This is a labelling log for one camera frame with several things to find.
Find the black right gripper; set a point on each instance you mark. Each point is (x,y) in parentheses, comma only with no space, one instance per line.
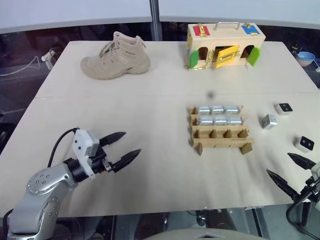
(311,190)

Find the white cube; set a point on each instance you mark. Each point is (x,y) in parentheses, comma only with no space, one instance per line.
(283,108)
(303,144)

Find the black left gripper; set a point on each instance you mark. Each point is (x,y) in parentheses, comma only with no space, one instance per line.
(101,160)

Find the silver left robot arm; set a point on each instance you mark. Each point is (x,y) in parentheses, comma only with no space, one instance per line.
(42,190)

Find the wooden battery rack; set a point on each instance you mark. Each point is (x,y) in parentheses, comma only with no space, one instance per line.
(220,141)

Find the wooden lock box toy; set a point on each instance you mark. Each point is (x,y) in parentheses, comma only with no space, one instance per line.
(225,37)

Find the grey metal pole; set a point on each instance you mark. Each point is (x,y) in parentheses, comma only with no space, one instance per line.
(155,20)

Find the yellow hinged door with handle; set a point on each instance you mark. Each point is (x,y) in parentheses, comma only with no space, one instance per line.
(226,57)

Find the blue bowl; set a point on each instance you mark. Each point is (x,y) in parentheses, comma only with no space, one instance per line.
(306,57)

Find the white clamp fixture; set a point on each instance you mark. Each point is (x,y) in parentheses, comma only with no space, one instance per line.
(49,58)

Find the silver cube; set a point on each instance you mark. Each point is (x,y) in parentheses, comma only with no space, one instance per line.
(268,122)

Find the beige suede hiking boot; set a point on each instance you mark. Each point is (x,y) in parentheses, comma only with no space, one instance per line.
(117,62)

